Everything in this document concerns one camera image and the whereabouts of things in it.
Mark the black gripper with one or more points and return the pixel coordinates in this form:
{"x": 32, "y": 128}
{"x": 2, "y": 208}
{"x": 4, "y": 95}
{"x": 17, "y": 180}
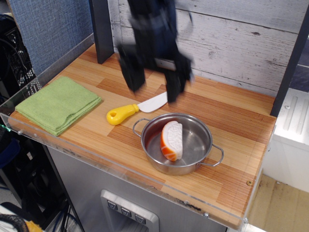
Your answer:
{"x": 155, "y": 48}

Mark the orange white toy cake slice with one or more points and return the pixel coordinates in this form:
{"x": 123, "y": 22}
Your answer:
{"x": 171, "y": 142}

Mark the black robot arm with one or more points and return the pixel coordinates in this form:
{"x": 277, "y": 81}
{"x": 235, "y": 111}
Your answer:
{"x": 149, "y": 11}

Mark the stainless steel pot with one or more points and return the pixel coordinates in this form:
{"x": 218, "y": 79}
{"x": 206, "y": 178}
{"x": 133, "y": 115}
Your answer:
{"x": 197, "y": 143}

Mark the folded green cloth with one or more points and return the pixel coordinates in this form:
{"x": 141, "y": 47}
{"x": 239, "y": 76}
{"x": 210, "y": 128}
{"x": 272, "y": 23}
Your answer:
{"x": 59, "y": 104}

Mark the silver toy fridge cabinet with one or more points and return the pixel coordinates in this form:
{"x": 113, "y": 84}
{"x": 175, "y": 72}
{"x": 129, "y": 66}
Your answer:
{"x": 84, "y": 180}

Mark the black plastic crate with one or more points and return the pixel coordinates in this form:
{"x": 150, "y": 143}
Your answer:
{"x": 15, "y": 66}

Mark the silver dispenser button panel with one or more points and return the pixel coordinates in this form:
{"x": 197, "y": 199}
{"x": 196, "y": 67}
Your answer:
{"x": 125, "y": 216}

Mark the white plastic box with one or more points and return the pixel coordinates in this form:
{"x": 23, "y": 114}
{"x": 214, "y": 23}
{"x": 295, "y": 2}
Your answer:
{"x": 287, "y": 156}

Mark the yellow object bottom left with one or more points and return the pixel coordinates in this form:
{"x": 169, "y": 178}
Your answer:
{"x": 33, "y": 227}

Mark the toy knife yellow handle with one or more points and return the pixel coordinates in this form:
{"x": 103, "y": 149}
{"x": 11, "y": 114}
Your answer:
{"x": 118, "y": 115}

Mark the dark grey left post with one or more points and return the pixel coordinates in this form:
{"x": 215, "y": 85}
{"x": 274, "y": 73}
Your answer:
{"x": 102, "y": 30}

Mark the dark grey post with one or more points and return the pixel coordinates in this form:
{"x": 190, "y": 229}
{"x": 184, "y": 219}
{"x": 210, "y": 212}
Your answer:
{"x": 102, "y": 30}
{"x": 292, "y": 64}

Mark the clear acrylic guard rail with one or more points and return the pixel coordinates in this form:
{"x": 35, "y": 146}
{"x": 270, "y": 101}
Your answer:
{"x": 239, "y": 121}

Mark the dark grey right post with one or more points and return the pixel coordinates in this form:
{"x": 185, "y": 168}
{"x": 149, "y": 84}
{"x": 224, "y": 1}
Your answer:
{"x": 292, "y": 64}

